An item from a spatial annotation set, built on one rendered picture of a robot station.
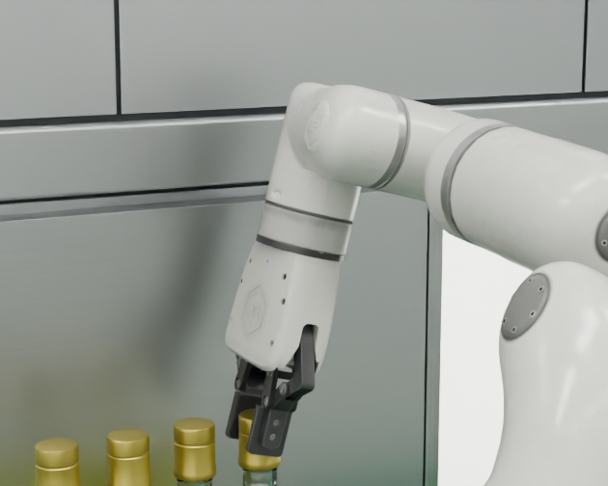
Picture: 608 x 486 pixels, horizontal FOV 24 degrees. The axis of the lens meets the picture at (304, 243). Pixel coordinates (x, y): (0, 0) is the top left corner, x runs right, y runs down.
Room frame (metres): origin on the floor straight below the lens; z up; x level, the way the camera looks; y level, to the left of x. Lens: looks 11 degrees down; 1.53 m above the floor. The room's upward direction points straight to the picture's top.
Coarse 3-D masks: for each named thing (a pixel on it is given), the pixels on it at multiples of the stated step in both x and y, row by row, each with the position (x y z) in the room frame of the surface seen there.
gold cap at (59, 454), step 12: (48, 444) 1.05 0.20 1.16; (60, 444) 1.05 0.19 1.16; (72, 444) 1.05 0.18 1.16; (36, 456) 1.04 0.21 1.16; (48, 456) 1.03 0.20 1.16; (60, 456) 1.03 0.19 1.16; (72, 456) 1.04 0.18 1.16; (36, 468) 1.04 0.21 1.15; (48, 468) 1.03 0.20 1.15; (60, 468) 1.03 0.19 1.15; (72, 468) 1.04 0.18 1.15; (36, 480) 1.04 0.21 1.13; (48, 480) 1.03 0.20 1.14; (60, 480) 1.03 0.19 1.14; (72, 480) 1.03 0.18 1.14
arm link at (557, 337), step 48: (528, 288) 0.74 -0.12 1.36; (576, 288) 0.71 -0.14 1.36; (528, 336) 0.71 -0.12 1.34; (576, 336) 0.69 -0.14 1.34; (528, 384) 0.70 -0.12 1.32; (576, 384) 0.68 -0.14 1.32; (528, 432) 0.68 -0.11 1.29; (576, 432) 0.67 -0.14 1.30; (528, 480) 0.67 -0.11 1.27; (576, 480) 0.66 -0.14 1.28
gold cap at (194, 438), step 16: (176, 432) 1.09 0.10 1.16; (192, 432) 1.08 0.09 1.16; (208, 432) 1.09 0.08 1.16; (176, 448) 1.09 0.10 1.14; (192, 448) 1.08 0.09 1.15; (208, 448) 1.09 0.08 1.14; (176, 464) 1.09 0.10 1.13; (192, 464) 1.08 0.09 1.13; (208, 464) 1.09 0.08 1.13; (192, 480) 1.08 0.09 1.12
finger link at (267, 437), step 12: (288, 384) 1.08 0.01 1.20; (276, 396) 1.09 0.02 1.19; (300, 396) 1.08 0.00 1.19; (276, 408) 1.09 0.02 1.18; (288, 408) 1.09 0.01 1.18; (252, 420) 1.10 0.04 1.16; (264, 420) 1.10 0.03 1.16; (276, 420) 1.10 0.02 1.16; (288, 420) 1.11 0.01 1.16; (252, 432) 1.09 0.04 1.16; (264, 432) 1.09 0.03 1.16; (276, 432) 1.09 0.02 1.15; (252, 444) 1.09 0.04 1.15; (264, 444) 1.09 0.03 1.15; (276, 444) 1.09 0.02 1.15; (276, 456) 1.10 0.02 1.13
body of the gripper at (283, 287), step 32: (256, 256) 1.14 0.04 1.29; (288, 256) 1.10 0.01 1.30; (320, 256) 1.10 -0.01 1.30; (256, 288) 1.13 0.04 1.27; (288, 288) 1.09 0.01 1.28; (320, 288) 1.09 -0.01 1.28; (256, 320) 1.11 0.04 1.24; (288, 320) 1.08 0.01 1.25; (320, 320) 1.09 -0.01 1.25; (256, 352) 1.10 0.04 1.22; (288, 352) 1.08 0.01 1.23; (320, 352) 1.09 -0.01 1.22
